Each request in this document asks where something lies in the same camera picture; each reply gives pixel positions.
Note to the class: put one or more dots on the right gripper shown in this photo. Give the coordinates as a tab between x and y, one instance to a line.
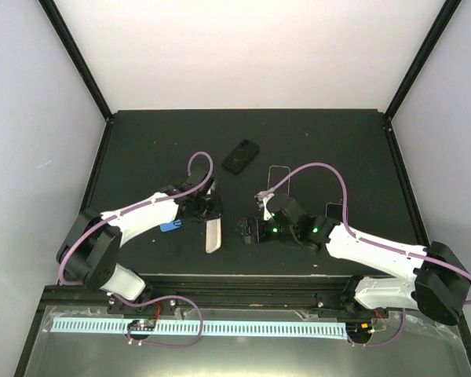
260	236

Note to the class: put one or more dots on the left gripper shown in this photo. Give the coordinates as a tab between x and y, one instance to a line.
216	212

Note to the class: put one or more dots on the beige phone case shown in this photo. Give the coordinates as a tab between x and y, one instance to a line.
213	235

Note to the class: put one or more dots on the clear phone case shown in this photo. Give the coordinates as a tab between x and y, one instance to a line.
268	176

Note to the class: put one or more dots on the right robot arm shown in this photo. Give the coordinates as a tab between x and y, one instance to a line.
429	279

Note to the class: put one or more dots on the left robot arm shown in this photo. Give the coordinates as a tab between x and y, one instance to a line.
90	252

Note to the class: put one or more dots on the black phone case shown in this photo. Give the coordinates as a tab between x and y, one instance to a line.
240	157

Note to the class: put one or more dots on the purple phone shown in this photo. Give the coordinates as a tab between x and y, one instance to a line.
334	210

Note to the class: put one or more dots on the left control board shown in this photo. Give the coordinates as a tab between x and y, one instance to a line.
141	325

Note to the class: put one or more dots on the control board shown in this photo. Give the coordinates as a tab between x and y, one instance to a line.
363	327
141	325

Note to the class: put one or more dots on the right control board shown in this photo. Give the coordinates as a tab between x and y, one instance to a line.
363	327

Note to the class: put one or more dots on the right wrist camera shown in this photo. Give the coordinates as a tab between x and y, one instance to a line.
262	199

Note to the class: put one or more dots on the white slotted cable duct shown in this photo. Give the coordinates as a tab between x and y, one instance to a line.
225	328

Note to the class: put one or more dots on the left black frame post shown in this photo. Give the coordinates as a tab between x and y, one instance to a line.
59	25

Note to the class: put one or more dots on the black frame post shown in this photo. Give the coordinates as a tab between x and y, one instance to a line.
59	25
433	36

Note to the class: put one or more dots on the right black frame post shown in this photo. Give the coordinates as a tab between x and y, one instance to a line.
433	36

